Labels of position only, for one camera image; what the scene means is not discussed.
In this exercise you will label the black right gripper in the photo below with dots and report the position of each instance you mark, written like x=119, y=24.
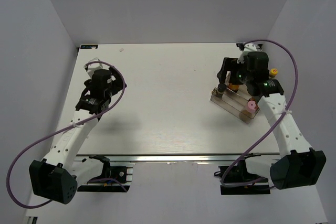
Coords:
x=228, y=64

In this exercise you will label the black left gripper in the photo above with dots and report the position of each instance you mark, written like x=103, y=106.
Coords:
x=118, y=83

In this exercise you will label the black lid pepper shaker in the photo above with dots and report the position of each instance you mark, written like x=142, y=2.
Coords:
x=219, y=91

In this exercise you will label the red lid sauce jar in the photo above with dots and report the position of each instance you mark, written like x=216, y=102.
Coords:
x=233, y=87

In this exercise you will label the yellow oil bottle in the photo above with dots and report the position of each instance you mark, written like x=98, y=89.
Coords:
x=273, y=73

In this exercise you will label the pink lid spice shaker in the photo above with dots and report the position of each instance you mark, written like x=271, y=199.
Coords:
x=250, y=109

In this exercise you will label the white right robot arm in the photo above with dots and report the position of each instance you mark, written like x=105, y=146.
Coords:
x=299, y=164

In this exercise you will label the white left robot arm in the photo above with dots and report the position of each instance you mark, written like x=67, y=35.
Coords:
x=58, y=175

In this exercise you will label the blue corner label sticker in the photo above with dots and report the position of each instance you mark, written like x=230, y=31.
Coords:
x=88, y=46

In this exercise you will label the clear tiered acrylic rack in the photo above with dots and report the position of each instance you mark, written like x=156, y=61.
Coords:
x=234, y=102

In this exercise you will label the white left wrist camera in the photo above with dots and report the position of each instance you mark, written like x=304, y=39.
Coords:
x=92, y=66

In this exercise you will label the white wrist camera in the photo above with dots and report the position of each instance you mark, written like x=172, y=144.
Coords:
x=245, y=49
x=92, y=66

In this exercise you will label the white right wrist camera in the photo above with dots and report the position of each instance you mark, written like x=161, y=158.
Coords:
x=245, y=49

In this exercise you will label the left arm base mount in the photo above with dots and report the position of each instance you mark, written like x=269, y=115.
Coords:
x=112, y=179

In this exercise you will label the aluminium rail front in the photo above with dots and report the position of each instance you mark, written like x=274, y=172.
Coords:
x=171, y=158

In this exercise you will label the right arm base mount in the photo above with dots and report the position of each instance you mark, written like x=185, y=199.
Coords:
x=239, y=174

